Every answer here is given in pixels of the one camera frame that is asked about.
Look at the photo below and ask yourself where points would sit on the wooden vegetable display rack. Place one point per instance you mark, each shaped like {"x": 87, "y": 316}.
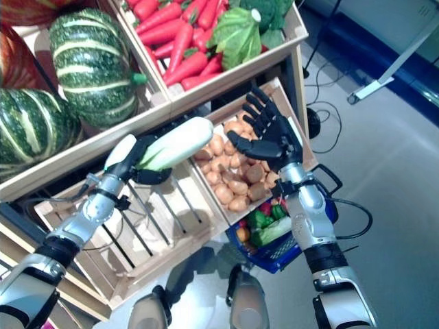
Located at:
{"x": 299, "y": 89}

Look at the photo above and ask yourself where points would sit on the dark green broccoli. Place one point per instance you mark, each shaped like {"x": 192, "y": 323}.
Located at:
{"x": 271, "y": 13}

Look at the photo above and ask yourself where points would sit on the black metal stand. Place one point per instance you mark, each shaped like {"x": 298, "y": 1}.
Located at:
{"x": 324, "y": 34}

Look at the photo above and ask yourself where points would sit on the white green napa cabbage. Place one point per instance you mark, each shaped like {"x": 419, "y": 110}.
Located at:
{"x": 181, "y": 140}
{"x": 274, "y": 231}

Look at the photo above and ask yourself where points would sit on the wooden potato crate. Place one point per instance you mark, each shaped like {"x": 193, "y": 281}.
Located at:
{"x": 223, "y": 114}

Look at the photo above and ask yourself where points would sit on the light green leafy cabbage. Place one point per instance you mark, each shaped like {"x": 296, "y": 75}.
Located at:
{"x": 236, "y": 41}

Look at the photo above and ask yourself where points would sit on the orange striped pumpkin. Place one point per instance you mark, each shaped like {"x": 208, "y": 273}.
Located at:
{"x": 17, "y": 58}
{"x": 41, "y": 12}

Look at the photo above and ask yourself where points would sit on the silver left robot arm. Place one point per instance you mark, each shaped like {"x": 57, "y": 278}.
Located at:
{"x": 85, "y": 219}

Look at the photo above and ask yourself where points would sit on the robot leg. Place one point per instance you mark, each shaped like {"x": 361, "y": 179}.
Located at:
{"x": 147, "y": 312}
{"x": 250, "y": 301}

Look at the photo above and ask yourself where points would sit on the white desk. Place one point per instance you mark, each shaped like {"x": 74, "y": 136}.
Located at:
{"x": 370, "y": 89}

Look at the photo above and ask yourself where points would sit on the small red tomato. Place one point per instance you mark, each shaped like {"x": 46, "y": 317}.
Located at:
{"x": 265, "y": 208}

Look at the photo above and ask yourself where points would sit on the small orange vegetable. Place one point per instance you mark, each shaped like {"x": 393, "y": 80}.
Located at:
{"x": 243, "y": 234}

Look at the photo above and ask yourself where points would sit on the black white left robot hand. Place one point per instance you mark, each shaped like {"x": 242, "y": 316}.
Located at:
{"x": 120, "y": 154}

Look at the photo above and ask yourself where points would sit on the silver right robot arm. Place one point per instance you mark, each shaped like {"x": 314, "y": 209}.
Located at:
{"x": 308, "y": 219}

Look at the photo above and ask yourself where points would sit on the tiny red vegetable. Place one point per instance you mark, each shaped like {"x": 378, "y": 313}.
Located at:
{"x": 242, "y": 223}

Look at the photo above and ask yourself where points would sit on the small green bell pepper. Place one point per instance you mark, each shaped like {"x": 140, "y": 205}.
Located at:
{"x": 278, "y": 211}

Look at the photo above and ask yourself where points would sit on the black round stand base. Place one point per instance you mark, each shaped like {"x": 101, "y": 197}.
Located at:
{"x": 313, "y": 123}

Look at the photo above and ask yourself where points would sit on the red orange carrot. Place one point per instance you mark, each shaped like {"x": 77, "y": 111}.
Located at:
{"x": 208, "y": 13}
{"x": 197, "y": 81}
{"x": 181, "y": 44}
{"x": 145, "y": 7}
{"x": 159, "y": 18}
{"x": 212, "y": 65}
{"x": 163, "y": 32}
{"x": 199, "y": 39}
{"x": 164, "y": 50}
{"x": 187, "y": 67}
{"x": 193, "y": 8}

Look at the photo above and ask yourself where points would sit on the large wooden pumpkin crate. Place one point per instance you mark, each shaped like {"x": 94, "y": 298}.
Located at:
{"x": 85, "y": 161}

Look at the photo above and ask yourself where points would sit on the robot left leg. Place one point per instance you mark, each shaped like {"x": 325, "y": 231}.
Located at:
{"x": 147, "y": 312}

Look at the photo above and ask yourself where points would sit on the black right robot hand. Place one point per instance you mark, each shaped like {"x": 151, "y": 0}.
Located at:
{"x": 271, "y": 144}

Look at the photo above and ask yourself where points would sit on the green pumpkin with green stem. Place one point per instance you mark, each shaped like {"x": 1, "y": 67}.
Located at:
{"x": 92, "y": 68}

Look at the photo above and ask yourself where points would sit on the wooden carrot crate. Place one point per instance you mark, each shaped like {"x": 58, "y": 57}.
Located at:
{"x": 240, "y": 77}

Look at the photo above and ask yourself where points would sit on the blue plastic shopping basket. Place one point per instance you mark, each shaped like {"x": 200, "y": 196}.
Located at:
{"x": 274, "y": 257}

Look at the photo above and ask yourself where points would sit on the slatted wooden crate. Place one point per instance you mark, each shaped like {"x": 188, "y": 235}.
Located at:
{"x": 171, "y": 267}

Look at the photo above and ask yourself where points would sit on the green striped pumpkin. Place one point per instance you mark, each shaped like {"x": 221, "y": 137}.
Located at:
{"x": 34, "y": 137}

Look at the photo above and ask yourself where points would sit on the robot right leg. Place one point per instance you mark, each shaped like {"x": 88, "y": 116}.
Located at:
{"x": 250, "y": 301}

